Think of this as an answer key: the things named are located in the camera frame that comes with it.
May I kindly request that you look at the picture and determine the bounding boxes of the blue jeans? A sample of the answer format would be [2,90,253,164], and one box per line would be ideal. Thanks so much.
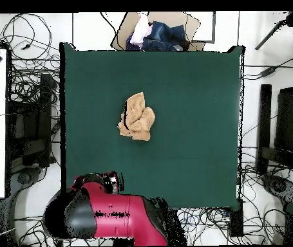
[125,21,191,51]

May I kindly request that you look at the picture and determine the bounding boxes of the cardboard box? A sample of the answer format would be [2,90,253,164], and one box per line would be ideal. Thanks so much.
[110,11,206,51]

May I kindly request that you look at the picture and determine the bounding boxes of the black looped cable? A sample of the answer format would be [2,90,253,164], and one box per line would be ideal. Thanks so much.
[1,12,53,61]

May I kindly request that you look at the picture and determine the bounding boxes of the tan terry towel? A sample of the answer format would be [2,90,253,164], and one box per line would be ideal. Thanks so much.
[117,91,156,142]

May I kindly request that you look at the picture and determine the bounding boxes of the grey round stand foot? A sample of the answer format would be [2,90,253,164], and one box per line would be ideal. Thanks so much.
[263,174,293,206]
[10,167,43,191]

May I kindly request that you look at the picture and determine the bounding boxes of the black power adapter with cable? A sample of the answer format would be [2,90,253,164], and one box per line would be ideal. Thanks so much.
[243,52,293,80]

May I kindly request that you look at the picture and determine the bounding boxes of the white garment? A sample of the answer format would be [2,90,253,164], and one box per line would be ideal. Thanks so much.
[129,14,153,48]

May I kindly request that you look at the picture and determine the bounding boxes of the dark green table cloth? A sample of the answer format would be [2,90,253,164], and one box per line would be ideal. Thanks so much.
[59,42,245,210]

